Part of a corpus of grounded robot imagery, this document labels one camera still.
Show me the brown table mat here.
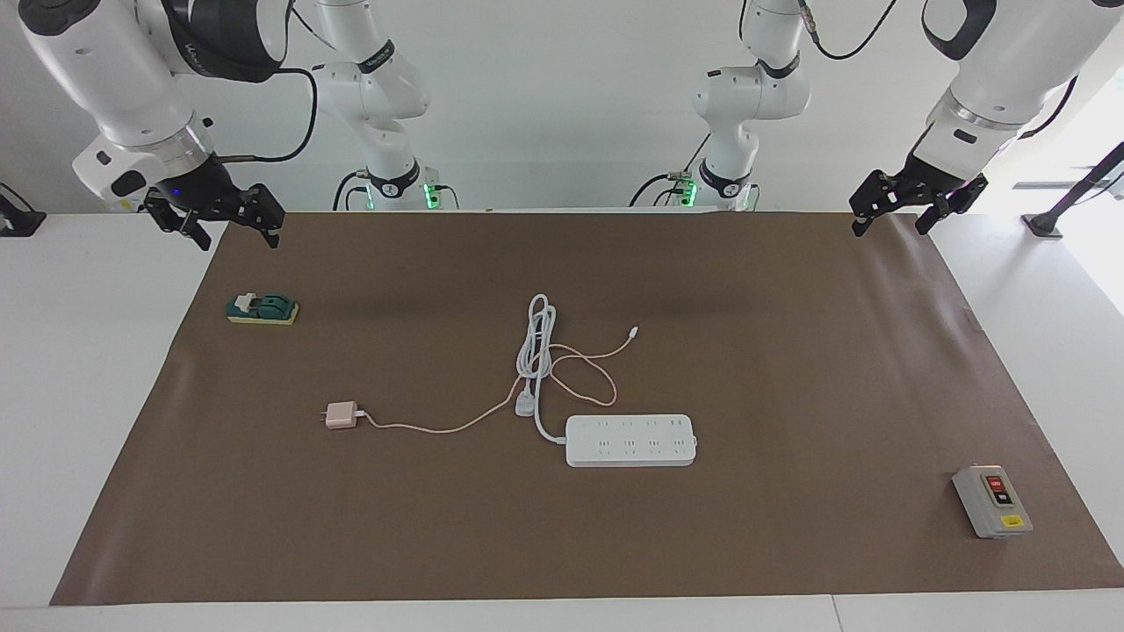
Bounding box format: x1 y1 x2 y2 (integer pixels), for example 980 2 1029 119
50 211 1124 607

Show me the black left base cable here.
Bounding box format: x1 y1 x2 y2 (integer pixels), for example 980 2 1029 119
629 133 712 208

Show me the pink charging cable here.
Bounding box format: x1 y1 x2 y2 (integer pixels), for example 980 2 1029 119
358 327 640 435

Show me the black right base cable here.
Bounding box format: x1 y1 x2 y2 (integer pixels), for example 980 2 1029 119
332 169 371 212

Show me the green knife switch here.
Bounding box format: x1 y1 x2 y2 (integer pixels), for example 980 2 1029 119
226 292 300 327

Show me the white power strip cord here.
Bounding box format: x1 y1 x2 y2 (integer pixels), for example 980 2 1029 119
514 294 570 445

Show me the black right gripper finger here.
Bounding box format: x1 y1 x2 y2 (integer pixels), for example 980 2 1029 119
143 193 213 252
244 183 287 250

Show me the white power strip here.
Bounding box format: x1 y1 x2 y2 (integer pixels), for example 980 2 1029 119
565 414 698 468

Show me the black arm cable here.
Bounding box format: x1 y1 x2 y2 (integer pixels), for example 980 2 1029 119
215 66 320 165
795 0 1079 141

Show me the black table clamp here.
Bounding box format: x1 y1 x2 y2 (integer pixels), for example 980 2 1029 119
0 183 47 238

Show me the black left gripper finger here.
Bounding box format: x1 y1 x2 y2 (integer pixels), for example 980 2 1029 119
915 174 989 236
849 169 905 238

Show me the black camera stand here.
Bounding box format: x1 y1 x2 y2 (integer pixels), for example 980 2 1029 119
1021 140 1124 240

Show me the grey on-off switch box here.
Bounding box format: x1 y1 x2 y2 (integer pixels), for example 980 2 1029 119
952 464 1034 540

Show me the black base cable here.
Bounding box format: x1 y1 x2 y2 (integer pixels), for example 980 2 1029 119
629 133 712 208
332 169 371 212

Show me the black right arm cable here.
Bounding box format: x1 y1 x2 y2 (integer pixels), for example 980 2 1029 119
215 66 320 165

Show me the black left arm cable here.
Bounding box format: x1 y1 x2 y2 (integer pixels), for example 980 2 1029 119
795 0 1079 141

